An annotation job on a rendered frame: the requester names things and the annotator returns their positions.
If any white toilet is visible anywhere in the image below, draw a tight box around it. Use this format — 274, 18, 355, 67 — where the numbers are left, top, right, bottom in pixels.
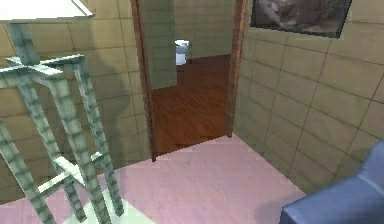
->
174, 39, 192, 66

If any blue armchair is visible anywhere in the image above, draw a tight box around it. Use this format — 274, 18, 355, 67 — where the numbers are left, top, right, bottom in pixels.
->
279, 139, 384, 224

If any dark framed wall picture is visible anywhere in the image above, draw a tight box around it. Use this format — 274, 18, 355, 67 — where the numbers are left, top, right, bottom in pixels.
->
249, 0, 353, 39

